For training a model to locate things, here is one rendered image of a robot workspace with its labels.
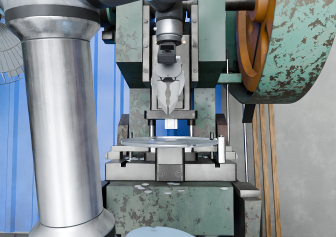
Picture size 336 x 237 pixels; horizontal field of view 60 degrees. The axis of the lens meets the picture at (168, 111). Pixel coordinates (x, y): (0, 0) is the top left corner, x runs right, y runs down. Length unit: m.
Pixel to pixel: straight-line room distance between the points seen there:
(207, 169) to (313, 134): 1.61
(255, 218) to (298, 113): 1.66
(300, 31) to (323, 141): 1.72
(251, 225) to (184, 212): 0.20
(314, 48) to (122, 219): 0.77
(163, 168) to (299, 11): 0.62
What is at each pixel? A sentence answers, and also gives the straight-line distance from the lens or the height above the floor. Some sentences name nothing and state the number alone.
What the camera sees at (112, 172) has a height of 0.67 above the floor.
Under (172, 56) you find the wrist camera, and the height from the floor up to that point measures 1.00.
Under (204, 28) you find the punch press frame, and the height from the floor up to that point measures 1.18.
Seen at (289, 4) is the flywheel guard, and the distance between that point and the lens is 0.90.
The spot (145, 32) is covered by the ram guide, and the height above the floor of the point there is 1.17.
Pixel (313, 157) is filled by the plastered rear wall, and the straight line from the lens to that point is 2.53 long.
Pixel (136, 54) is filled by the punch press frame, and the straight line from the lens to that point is 1.06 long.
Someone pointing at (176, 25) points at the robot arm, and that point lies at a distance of 0.82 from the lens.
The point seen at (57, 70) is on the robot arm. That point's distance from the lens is 0.38.
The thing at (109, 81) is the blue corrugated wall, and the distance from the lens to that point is 2.36.
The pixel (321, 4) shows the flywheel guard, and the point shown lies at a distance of 0.93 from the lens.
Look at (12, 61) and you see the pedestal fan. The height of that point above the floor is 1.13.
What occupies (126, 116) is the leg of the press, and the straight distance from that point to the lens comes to 1.50.
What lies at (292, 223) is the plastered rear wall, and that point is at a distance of 2.56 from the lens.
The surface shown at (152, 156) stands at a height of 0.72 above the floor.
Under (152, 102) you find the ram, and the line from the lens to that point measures 1.07.
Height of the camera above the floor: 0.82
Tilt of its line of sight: 3 degrees up
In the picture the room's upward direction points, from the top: straight up
